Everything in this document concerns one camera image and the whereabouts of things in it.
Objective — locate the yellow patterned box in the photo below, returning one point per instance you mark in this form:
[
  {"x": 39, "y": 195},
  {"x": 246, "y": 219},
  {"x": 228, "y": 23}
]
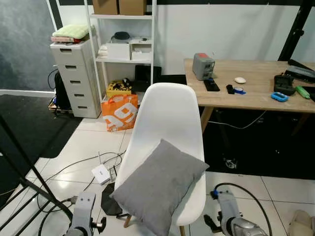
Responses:
[{"x": 118, "y": 89}]

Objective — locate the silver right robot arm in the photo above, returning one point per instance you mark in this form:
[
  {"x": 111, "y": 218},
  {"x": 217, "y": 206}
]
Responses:
[{"x": 244, "y": 229}]

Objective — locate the white box with recess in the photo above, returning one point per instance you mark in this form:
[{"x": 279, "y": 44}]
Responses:
[{"x": 141, "y": 50}]

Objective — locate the white plastic chair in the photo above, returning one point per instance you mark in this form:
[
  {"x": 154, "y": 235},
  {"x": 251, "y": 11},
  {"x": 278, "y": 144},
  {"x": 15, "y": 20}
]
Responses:
[{"x": 167, "y": 113}]

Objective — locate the orange shopping bag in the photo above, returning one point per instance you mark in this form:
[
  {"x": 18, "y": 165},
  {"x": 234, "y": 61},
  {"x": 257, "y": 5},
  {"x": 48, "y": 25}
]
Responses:
[{"x": 119, "y": 114}]

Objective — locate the black backpack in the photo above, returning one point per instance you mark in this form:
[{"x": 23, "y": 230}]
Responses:
[{"x": 62, "y": 91}]

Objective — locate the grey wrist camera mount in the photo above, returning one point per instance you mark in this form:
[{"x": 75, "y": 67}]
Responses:
[
  {"x": 229, "y": 206},
  {"x": 84, "y": 206}
]

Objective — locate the light wooden desk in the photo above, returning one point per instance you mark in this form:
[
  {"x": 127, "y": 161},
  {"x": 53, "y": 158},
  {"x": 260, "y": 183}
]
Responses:
[{"x": 256, "y": 101}]

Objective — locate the green cylindrical tool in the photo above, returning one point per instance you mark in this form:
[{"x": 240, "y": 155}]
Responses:
[{"x": 302, "y": 92}]

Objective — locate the black upright panel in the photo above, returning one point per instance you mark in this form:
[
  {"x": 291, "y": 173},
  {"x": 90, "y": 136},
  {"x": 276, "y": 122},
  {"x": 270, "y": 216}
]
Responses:
[{"x": 143, "y": 78}]

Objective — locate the beige rounded fabric object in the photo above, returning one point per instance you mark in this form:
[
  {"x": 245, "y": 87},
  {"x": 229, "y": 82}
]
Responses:
[{"x": 301, "y": 225}]

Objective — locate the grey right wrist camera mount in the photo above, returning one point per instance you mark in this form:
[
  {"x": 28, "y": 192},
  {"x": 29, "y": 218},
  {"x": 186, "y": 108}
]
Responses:
[{"x": 229, "y": 206}]

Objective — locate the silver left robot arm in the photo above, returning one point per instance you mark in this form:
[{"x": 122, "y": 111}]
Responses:
[{"x": 75, "y": 232}]

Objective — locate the black hard case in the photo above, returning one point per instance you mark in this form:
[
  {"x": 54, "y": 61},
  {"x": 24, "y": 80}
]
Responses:
[{"x": 284, "y": 84}]

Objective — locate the black flat pouch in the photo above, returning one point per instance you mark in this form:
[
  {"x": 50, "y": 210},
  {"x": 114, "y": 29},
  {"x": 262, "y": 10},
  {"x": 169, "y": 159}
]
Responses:
[{"x": 110, "y": 200}]

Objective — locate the black tripod stand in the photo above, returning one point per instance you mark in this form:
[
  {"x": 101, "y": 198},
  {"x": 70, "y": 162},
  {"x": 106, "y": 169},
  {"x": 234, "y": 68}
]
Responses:
[{"x": 29, "y": 157}]

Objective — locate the black floor mat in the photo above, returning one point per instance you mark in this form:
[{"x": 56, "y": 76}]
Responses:
[{"x": 29, "y": 123}]

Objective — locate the white drawer cabinet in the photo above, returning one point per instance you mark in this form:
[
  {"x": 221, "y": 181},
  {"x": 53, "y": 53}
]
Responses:
[{"x": 74, "y": 73}]

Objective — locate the light green folded cushion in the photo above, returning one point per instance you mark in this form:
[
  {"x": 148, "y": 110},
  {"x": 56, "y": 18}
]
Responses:
[{"x": 71, "y": 31}]

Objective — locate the grey square pillow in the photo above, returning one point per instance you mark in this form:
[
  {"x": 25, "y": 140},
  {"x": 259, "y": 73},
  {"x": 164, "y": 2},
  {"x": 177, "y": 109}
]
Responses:
[{"x": 157, "y": 187}]

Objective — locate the white router with antenna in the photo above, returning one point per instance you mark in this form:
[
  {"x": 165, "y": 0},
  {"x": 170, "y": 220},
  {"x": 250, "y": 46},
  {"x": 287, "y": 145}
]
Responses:
[{"x": 101, "y": 173}]

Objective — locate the white metal shelf unit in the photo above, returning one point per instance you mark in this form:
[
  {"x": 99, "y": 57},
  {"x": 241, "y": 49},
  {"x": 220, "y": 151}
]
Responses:
[{"x": 123, "y": 16}]

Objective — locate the grey device with red top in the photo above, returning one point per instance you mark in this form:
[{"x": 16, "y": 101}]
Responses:
[{"x": 203, "y": 67}]

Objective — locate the pink flat folded cloth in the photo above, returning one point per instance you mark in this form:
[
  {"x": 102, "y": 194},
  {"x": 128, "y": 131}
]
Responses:
[{"x": 64, "y": 39}]

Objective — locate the plain white box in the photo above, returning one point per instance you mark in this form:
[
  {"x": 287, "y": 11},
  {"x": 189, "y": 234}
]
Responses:
[{"x": 118, "y": 51}]

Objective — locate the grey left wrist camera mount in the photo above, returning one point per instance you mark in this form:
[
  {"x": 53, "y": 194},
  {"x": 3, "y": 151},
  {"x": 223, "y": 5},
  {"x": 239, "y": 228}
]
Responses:
[{"x": 84, "y": 206}]

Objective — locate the white computer mouse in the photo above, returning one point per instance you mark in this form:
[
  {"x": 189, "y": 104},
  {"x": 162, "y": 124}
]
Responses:
[{"x": 240, "y": 80}]

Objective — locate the flat black handset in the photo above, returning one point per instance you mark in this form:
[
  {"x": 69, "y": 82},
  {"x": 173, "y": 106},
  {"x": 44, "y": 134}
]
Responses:
[{"x": 212, "y": 85}]

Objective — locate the small blue case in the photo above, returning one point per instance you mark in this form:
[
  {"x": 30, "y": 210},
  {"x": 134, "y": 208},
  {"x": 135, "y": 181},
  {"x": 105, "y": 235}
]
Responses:
[{"x": 279, "y": 97}]

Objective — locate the brown cardboard box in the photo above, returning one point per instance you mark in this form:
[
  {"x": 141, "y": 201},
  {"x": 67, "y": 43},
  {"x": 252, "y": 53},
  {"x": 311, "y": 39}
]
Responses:
[
  {"x": 132, "y": 6},
  {"x": 105, "y": 6}
]

